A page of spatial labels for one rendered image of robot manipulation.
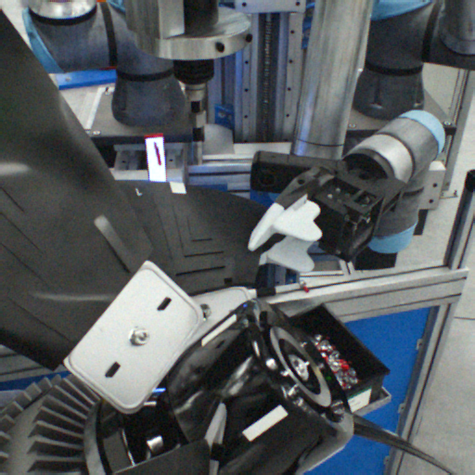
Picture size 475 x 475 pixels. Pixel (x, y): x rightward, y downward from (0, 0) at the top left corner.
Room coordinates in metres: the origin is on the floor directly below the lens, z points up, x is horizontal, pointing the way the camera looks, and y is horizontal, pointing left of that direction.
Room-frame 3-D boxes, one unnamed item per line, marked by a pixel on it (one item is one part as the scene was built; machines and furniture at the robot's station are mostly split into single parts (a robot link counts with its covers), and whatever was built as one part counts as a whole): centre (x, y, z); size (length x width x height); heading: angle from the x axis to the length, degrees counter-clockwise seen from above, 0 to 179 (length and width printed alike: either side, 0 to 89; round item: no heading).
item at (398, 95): (1.14, -0.32, 1.09); 0.15 x 0.15 x 0.10
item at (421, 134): (0.68, -0.22, 1.17); 0.11 x 0.08 x 0.09; 140
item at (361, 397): (0.58, -0.09, 0.85); 0.22 x 0.17 x 0.07; 119
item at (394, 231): (0.69, -0.21, 1.08); 0.11 x 0.08 x 0.11; 61
